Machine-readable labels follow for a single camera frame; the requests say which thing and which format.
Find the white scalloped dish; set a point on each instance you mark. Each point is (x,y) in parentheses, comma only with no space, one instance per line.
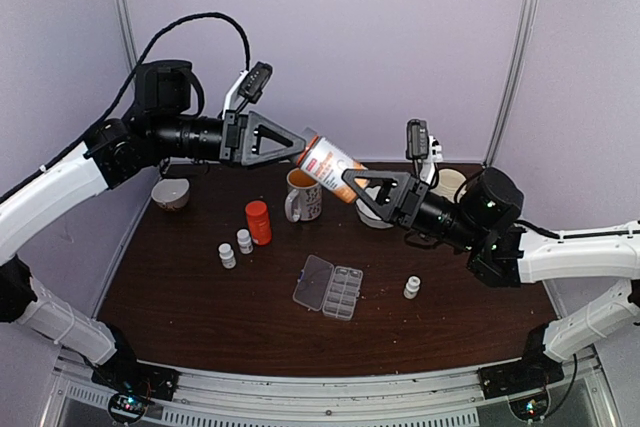
(369,218)

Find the yellow-lined patterned mug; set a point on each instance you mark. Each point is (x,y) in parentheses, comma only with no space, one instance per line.
(303,202)

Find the small white pill bottle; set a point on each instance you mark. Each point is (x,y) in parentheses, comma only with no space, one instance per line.
(244,241)

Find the aluminium frame post left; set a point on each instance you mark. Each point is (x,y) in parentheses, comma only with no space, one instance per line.
(126,32)

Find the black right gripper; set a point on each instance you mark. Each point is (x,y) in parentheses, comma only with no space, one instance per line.
(401,194)

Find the clear plastic pill organizer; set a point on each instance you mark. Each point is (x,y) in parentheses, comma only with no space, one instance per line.
(329,289)

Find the aluminium frame post right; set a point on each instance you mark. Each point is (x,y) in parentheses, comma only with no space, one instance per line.
(515,68)

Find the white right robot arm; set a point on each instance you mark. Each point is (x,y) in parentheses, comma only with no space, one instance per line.
(506,251)

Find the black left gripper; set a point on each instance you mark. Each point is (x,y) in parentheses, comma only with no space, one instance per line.
(240,139)

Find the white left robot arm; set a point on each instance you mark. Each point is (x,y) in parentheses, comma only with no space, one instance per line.
(108,155)

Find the white ceramic bowl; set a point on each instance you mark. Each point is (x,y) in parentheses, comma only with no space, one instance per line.
(171,194)

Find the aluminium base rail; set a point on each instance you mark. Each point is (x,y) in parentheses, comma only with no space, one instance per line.
(452,397)

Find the white ribbed cup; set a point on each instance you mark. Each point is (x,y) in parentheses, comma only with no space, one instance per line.
(449,181)

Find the grey-capped orange label bottle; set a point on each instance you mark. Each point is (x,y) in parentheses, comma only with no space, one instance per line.
(325,162)

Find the aluminium frame post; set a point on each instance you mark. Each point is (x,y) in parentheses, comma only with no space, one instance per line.
(126,32)
(515,68)

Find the orange pill bottle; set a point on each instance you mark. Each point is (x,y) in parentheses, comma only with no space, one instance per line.
(258,221)

